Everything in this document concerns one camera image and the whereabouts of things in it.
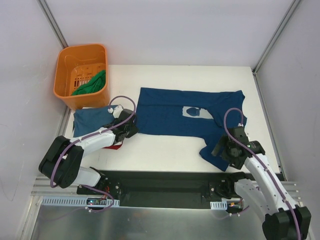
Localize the right slotted cable duct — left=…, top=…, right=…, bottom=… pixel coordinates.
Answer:
left=210, top=200, right=228, bottom=211

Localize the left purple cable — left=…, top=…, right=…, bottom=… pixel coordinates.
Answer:
left=49, top=95, right=138, bottom=213

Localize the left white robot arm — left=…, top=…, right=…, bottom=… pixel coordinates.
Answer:
left=38, top=106, right=138, bottom=195

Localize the folded red t shirt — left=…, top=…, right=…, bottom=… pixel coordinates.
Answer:
left=104, top=142, right=123, bottom=150

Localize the orange plastic basket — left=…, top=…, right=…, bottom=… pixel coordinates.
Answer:
left=53, top=43, right=110, bottom=110

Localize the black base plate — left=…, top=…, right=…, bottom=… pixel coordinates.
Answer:
left=76, top=169, right=256, bottom=208

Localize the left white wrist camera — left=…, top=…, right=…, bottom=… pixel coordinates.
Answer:
left=107, top=105, right=124, bottom=119

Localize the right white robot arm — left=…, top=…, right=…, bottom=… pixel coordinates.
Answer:
left=212, top=125, right=312, bottom=240

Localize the aluminium rail frame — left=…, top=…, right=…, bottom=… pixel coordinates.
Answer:
left=31, top=176, right=301, bottom=201

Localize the left slotted cable duct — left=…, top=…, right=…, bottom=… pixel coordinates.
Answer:
left=41, top=196, right=120, bottom=208

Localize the slotted cable duct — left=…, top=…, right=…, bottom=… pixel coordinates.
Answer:
left=210, top=200, right=228, bottom=211
left=41, top=196, right=120, bottom=208

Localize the dark blue t shirt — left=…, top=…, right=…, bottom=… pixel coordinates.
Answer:
left=136, top=87, right=247, bottom=172

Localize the green t shirt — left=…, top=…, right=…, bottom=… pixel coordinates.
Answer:
left=71, top=70, right=106, bottom=96

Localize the folded light blue t shirt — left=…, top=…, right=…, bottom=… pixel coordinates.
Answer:
left=73, top=105, right=117, bottom=138

